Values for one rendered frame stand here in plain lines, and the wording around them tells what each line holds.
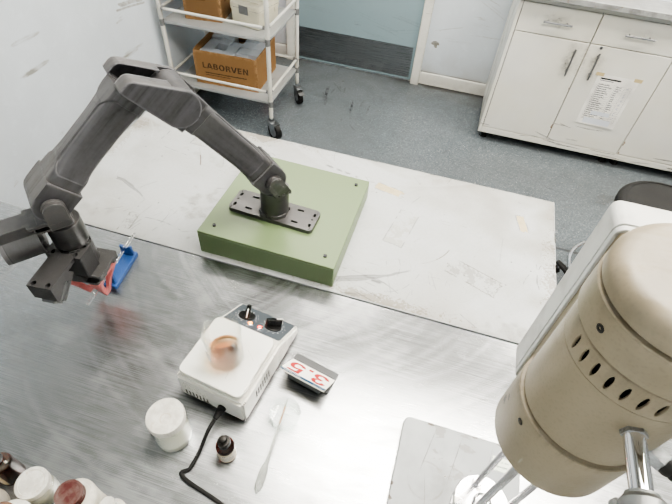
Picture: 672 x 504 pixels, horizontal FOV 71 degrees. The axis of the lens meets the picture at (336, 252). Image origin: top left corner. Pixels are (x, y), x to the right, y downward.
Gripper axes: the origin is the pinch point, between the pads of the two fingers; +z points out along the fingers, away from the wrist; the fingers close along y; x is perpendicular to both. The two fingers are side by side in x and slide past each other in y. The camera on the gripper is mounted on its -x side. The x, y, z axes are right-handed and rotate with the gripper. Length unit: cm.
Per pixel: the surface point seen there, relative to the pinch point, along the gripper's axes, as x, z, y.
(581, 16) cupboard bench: 218, 17, 136
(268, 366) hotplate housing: -11.1, -3.4, 38.0
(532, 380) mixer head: -29, -45, 66
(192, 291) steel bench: 5.4, 3.3, 16.7
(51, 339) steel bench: -11.0, 2.9, -4.6
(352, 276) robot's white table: 17, 4, 49
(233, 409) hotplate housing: -18.8, -1.4, 34.1
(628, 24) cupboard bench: 215, 17, 158
